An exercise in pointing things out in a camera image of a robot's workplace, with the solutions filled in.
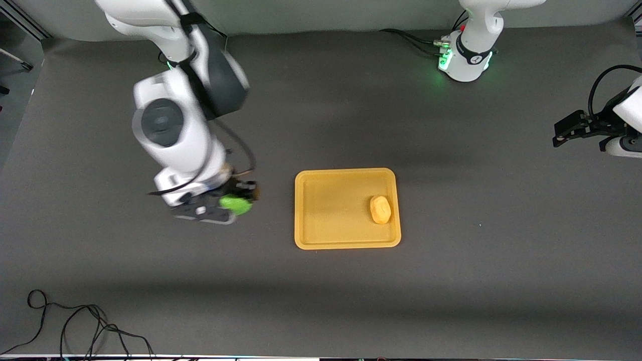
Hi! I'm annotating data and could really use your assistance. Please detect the black left arm base cables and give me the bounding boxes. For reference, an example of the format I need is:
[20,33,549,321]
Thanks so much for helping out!
[378,10,469,57]

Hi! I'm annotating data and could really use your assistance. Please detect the orange plastic tray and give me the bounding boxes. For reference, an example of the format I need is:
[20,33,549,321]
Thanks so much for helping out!
[294,167,402,250]

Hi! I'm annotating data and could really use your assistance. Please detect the loose thin black cable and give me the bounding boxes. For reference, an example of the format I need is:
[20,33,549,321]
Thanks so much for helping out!
[0,289,154,359]

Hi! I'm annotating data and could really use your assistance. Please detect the yellow potato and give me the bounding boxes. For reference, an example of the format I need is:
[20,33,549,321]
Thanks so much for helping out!
[370,195,393,225]

